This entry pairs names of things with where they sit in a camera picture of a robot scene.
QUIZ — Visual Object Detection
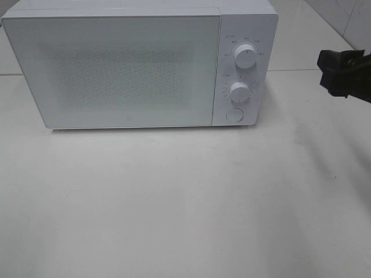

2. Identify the white microwave oven body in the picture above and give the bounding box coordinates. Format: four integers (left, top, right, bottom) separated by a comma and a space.
1, 1, 278, 126

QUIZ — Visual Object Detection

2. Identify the white timer knob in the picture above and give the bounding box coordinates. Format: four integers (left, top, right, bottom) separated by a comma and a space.
229, 82, 251, 103

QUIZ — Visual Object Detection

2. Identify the upper white power knob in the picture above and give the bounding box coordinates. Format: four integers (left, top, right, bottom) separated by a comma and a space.
232, 41, 258, 69

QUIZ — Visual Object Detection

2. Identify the white microwave door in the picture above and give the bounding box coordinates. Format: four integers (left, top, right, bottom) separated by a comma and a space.
3, 16, 220, 129

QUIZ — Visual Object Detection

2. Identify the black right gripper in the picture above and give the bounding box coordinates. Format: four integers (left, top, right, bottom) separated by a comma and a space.
317, 50, 370, 103

